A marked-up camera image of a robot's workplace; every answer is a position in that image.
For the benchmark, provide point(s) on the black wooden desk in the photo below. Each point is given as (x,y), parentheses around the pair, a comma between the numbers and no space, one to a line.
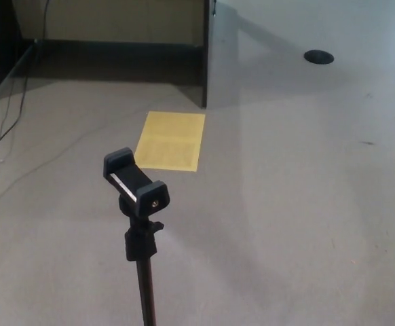
(205,68)

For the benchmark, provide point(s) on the yellow paper sheet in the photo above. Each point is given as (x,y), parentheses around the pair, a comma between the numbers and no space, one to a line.
(170,142)

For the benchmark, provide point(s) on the black tripod with phone holder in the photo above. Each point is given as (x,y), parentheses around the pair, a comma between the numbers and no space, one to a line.
(133,180)

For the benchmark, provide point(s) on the black round floor cover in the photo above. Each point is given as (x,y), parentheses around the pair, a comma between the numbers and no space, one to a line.
(319,56)

